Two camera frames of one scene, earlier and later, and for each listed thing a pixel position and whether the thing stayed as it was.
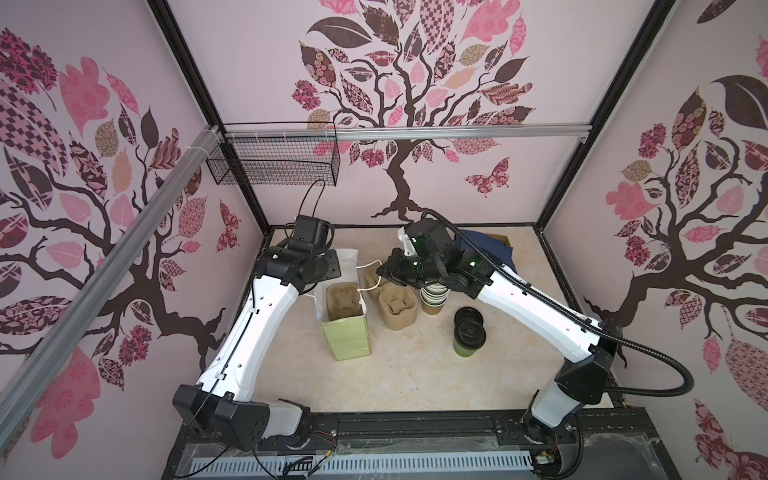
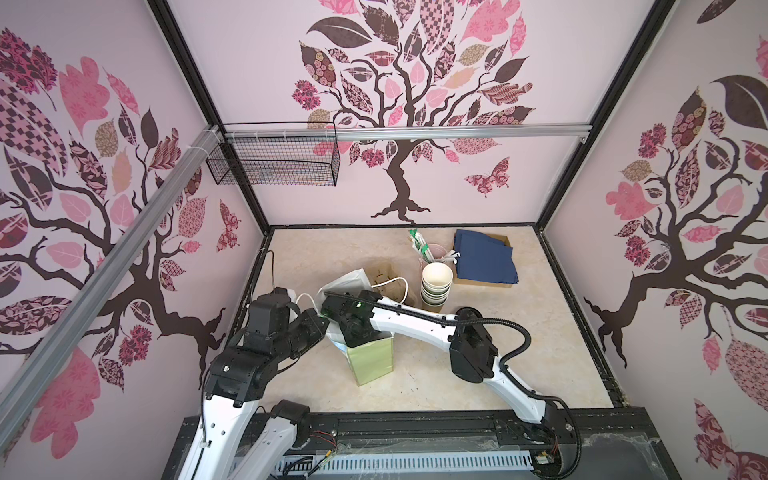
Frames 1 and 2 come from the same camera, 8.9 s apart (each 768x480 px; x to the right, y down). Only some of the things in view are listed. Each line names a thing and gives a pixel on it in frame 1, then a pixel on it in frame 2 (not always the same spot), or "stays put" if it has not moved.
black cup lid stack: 468,314 stays put
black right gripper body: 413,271 -> 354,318
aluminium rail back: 561,130 stays put
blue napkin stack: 502,253 stays put
